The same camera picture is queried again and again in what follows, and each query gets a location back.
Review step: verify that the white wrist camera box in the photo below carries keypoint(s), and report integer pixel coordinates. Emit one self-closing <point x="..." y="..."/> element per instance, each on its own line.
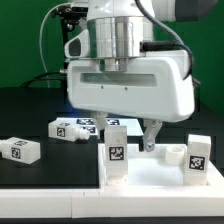
<point x="79" y="46"/>

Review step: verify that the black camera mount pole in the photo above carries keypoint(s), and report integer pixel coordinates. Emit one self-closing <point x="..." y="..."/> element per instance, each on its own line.
<point x="71" y="15"/>

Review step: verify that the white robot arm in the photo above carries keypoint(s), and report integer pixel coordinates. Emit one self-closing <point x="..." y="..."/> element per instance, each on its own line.
<point x="126" y="61"/>

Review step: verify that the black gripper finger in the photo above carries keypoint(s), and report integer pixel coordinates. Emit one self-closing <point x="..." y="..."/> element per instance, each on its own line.
<point x="99" y="120"/>
<point x="152" y="128"/>

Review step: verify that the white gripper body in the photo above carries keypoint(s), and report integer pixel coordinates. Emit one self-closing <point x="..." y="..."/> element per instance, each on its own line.
<point x="156" y="86"/>

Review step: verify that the paper sheet with markers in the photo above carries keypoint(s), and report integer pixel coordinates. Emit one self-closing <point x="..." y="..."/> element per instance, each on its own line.
<point x="133" y="127"/>

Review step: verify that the white square tabletop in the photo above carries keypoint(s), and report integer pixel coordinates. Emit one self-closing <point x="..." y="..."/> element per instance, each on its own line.
<point x="162" y="168"/>

